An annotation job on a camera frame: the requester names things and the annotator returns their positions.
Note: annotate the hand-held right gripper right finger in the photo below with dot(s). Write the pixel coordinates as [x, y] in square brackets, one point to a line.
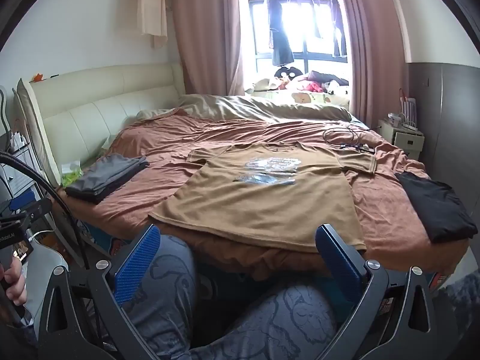
[337, 258]

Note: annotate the pink curtain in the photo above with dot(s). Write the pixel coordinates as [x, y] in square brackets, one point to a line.
[375, 45]
[206, 33]

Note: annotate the window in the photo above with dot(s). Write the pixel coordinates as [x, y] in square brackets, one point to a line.
[303, 26]

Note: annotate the dark hanging garment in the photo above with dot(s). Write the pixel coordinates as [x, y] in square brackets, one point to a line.
[337, 30]
[280, 37]

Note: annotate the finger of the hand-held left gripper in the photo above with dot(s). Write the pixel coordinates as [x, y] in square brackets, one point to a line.
[37, 208]

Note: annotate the black rectangular frame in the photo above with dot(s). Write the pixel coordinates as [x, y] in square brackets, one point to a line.
[347, 145]
[366, 150]

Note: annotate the cream padded headboard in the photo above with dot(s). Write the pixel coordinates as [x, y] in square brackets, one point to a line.
[93, 93]

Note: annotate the beige duvet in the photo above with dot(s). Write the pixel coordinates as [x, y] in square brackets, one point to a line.
[262, 107]

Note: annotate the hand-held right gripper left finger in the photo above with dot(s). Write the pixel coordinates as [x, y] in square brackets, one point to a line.
[137, 266]

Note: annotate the grey patterned pajama pants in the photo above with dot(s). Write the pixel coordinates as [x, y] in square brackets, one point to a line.
[165, 288]

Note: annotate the black folded clothes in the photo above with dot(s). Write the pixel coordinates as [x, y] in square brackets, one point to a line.
[438, 206]

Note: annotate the green packet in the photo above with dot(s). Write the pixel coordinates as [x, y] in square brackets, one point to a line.
[71, 174]

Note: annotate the orange toy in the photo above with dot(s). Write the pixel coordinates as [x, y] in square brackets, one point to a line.
[38, 77]

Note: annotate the grey folded clothes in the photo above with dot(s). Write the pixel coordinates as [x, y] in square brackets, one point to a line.
[101, 178]

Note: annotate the brown printed t-shirt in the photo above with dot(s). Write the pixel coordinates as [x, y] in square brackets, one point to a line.
[262, 202]

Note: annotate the rust brown blanket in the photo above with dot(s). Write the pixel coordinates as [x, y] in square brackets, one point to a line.
[157, 150]

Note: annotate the white nightstand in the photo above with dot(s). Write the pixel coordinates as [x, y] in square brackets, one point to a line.
[408, 142]

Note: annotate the person's left hand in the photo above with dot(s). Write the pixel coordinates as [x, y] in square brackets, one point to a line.
[15, 283]

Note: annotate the blue printed bed sheet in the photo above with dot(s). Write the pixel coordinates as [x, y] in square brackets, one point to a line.
[101, 236]

